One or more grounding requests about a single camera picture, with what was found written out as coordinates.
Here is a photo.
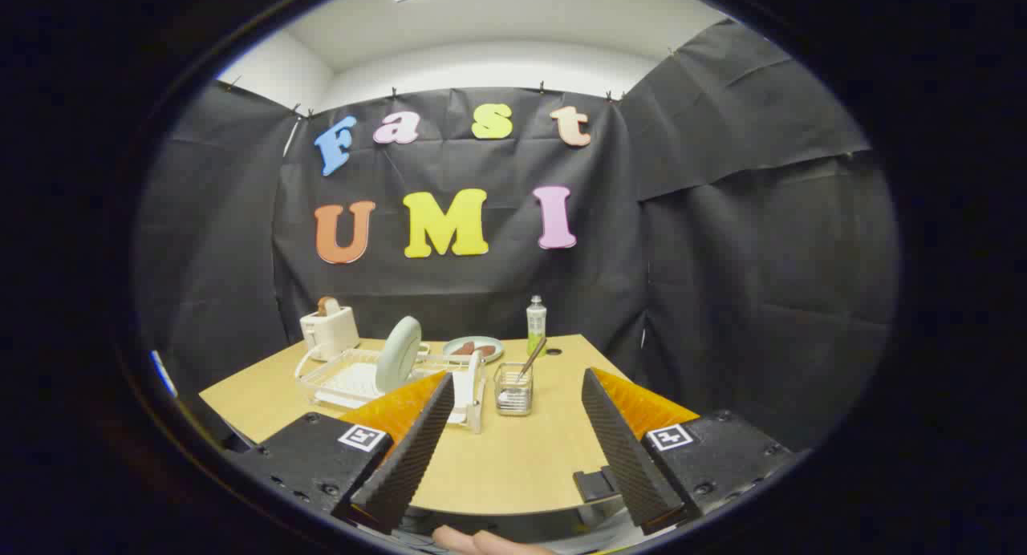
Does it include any small pale green plate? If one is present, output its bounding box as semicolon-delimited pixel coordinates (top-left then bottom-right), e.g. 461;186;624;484
442;335;505;364

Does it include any white toaster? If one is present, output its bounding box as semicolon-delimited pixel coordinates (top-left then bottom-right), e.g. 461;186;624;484
299;305;361;362

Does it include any white wire dish rack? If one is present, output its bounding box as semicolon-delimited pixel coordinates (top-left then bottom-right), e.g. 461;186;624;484
294;342;488;435

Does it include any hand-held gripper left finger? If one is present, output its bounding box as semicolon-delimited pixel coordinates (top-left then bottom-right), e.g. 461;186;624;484
227;371;457;536

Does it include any wooden handled metal spoon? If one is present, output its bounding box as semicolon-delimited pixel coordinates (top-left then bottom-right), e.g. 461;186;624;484
518;336;549;383

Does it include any large pale green plate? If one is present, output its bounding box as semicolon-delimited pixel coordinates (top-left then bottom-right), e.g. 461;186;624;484
375;315;423;394

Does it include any clear wire cutlery basket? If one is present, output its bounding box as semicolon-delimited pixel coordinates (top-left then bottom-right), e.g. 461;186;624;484
493;363;534;417

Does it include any black table clamp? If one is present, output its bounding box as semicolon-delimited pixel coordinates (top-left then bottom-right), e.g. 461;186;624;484
573;467;623;505

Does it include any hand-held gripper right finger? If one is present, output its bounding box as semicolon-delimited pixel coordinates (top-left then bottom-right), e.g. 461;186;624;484
582;367;796;536

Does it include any black backdrop cloth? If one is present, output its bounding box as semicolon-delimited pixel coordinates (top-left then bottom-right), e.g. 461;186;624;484
132;18;899;460

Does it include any white drain tray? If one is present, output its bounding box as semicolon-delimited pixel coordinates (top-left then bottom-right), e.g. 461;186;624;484
315;361;474;423

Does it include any green drink bottle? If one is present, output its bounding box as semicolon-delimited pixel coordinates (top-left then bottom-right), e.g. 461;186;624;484
526;295;548;355

